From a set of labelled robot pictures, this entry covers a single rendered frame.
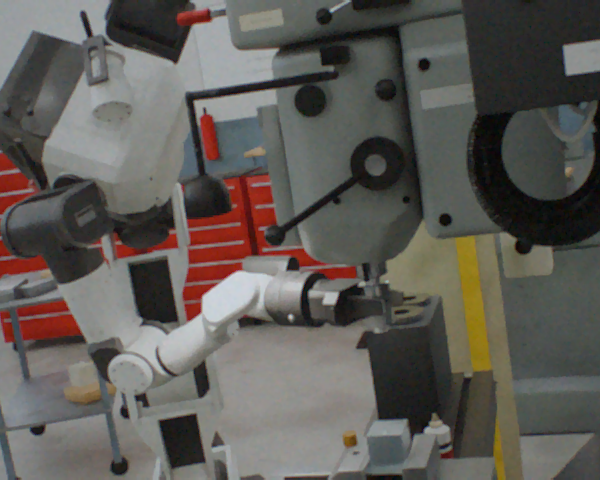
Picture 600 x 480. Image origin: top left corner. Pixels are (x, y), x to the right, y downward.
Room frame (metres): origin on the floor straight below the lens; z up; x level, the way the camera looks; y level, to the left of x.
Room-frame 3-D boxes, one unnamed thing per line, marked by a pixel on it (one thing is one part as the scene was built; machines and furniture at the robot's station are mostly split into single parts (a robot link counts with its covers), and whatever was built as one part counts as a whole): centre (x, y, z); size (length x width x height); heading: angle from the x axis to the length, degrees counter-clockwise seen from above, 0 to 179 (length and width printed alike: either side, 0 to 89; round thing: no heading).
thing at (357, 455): (1.39, -0.03, 1.01); 0.12 x 0.06 x 0.04; 163
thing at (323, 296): (1.49, -0.03, 1.24); 0.13 x 0.12 x 0.10; 141
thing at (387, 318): (1.43, -0.10, 1.23); 0.05 x 0.05 x 0.06
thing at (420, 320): (1.86, -0.18, 1.02); 0.22 x 0.12 x 0.20; 164
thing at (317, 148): (1.43, -0.10, 1.47); 0.21 x 0.19 x 0.32; 166
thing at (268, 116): (1.46, 0.01, 1.45); 0.04 x 0.04 x 0.21; 76
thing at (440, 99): (1.38, -0.29, 1.47); 0.24 x 0.19 x 0.26; 166
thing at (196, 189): (1.48, 0.13, 1.43); 0.07 x 0.07 x 0.06
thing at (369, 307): (1.41, -0.08, 1.24); 0.06 x 0.02 x 0.03; 51
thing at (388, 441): (1.37, -0.09, 1.03); 0.06 x 0.05 x 0.06; 163
